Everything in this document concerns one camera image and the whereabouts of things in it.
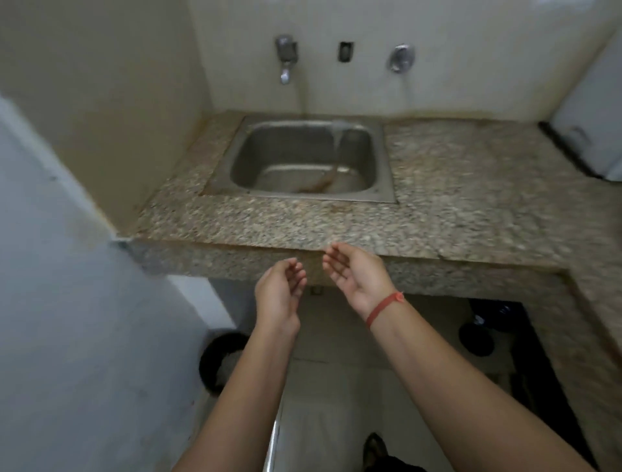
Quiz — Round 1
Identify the person's left hand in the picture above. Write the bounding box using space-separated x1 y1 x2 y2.
254 259 308 332

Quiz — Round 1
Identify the person's right hand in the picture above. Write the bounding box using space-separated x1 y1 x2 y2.
322 242 403 319

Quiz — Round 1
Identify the person's right forearm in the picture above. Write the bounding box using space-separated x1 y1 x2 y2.
367 298 586 472

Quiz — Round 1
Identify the person's left forearm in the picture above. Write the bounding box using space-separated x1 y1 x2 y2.
171 325 302 472

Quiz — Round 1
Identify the red thread wristband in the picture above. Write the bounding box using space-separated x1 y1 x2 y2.
365 291 406 329

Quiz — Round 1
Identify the stainless steel sink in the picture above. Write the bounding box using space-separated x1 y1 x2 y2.
201 114 398 204

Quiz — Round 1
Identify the black round bin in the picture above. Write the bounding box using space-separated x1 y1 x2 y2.
198 332 251 397

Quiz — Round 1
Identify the black round object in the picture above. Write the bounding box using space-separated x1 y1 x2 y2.
458 322 496 359

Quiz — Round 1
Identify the dark bag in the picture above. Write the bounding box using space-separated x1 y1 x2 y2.
468 299 526 334

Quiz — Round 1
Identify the person's shoe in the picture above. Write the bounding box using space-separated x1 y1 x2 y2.
363 432 390 472

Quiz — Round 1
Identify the white appliance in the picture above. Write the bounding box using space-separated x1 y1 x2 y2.
538 27 622 182

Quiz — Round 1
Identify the round chrome wall valve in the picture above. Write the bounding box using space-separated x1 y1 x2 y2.
387 44 416 74

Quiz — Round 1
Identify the chrome wall faucet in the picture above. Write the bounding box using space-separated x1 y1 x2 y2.
274 34 298 86

